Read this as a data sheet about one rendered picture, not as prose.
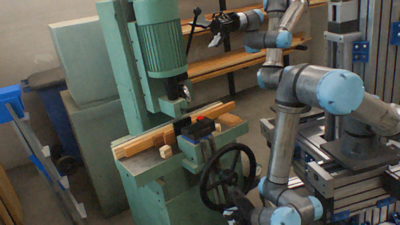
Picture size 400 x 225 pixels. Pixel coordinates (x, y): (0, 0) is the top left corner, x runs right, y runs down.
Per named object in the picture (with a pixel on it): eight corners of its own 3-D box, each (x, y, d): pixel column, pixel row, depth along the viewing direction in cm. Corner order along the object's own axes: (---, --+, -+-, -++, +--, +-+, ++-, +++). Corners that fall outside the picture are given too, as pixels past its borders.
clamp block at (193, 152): (197, 166, 124) (193, 147, 120) (178, 155, 134) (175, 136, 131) (225, 152, 131) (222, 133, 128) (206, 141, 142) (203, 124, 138)
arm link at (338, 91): (390, 107, 119) (302, 57, 89) (434, 118, 106) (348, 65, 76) (377, 136, 120) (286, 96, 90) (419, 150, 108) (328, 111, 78)
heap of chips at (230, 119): (230, 127, 145) (230, 121, 144) (213, 119, 155) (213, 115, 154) (244, 120, 149) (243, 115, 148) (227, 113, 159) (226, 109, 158)
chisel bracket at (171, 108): (176, 121, 138) (172, 104, 135) (161, 113, 149) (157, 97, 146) (190, 116, 142) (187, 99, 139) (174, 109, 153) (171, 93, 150)
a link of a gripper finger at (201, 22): (191, 9, 131) (212, 15, 133) (188, 21, 136) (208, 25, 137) (190, 14, 129) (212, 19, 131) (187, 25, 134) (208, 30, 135)
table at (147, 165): (147, 200, 114) (144, 187, 111) (116, 168, 137) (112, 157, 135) (263, 137, 144) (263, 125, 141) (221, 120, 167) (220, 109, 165)
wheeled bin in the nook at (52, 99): (58, 183, 292) (20, 86, 255) (51, 160, 336) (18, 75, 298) (124, 157, 319) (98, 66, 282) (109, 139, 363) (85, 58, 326)
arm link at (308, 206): (300, 185, 105) (275, 193, 100) (327, 202, 96) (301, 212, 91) (297, 205, 107) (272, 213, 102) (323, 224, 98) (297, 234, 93)
